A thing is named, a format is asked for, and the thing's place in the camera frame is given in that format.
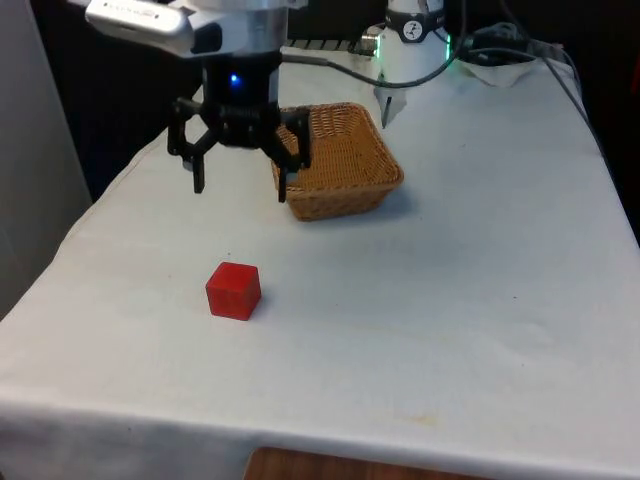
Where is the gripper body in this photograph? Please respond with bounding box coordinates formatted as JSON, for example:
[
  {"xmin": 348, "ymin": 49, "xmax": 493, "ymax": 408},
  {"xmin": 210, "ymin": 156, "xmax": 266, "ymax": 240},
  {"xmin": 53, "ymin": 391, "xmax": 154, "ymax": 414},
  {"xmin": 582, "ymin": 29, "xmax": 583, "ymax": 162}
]
[{"xmin": 201, "ymin": 51, "xmax": 284, "ymax": 120}]

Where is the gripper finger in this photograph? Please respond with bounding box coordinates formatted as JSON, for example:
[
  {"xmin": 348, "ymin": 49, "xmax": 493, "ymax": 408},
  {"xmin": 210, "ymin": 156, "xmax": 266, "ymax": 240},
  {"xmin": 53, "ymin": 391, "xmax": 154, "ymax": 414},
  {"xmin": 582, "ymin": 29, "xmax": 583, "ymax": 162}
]
[
  {"xmin": 256, "ymin": 106, "xmax": 315, "ymax": 204},
  {"xmin": 166, "ymin": 97, "xmax": 225, "ymax": 196}
]

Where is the wicker basket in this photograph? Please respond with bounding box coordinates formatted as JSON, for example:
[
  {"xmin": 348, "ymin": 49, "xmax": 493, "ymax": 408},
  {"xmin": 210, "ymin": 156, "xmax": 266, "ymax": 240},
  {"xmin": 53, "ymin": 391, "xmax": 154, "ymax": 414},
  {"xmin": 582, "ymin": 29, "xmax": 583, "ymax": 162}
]
[{"xmin": 269, "ymin": 101, "xmax": 406, "ymax": 223}]

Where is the red cube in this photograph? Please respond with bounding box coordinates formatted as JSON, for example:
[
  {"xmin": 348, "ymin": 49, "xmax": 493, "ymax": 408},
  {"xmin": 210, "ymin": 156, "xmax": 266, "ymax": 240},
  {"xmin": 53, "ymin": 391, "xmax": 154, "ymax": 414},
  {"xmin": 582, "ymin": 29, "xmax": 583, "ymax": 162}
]
[{"xmin": 204, "ymin": 260, "xmax": 263, "ymax": 322}]

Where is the black cable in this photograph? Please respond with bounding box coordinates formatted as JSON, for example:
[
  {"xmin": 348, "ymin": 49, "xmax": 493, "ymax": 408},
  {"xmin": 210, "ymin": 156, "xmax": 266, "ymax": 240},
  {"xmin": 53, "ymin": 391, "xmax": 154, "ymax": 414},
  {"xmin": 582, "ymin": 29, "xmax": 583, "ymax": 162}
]
[{"xmin": 279, "ymin": 19, "xmax": 476, "ymax": 90}]

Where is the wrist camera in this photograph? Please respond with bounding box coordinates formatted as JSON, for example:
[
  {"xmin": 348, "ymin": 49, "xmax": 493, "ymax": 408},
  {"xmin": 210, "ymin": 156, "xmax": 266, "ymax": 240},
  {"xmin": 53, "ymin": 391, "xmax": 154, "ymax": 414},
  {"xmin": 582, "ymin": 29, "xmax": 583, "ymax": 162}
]
[{"xmin": 83, "ymin": 0, "xmax": 224, "ymax": 57}]

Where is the grey cable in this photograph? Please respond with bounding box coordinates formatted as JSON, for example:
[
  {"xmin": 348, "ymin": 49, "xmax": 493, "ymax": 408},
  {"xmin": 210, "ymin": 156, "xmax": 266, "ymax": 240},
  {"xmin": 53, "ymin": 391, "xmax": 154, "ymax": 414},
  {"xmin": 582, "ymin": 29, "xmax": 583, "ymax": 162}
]
[{"xmin": 519, "ymin": 37, "xmax": 609, "ymax": 151}]

